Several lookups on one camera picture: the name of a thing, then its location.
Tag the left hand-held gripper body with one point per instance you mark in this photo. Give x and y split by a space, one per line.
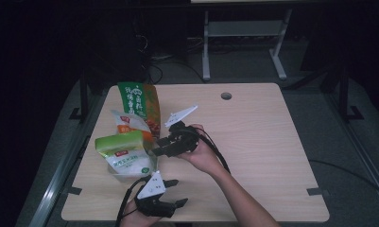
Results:
152 189

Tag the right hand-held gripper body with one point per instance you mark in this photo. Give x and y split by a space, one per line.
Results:
182 142

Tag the clear plastic container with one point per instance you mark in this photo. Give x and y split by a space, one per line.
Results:
127 177

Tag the white and green packet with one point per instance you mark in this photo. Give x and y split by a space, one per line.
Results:
127 154

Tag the green and red sauce packet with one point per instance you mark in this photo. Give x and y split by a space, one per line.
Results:
143 101

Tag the person's right hand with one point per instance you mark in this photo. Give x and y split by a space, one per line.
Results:
204 156

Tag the person's left hand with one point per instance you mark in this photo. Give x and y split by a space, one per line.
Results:
133 219

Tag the black stand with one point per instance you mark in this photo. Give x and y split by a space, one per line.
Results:
83 94
344 91

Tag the white metal stand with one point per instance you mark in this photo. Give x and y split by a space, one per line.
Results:
206 47

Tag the black table edge bracket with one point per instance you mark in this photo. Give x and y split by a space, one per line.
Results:
74 190
316 191

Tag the metal floor rail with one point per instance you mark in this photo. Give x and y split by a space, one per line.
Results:
56 186
363 157

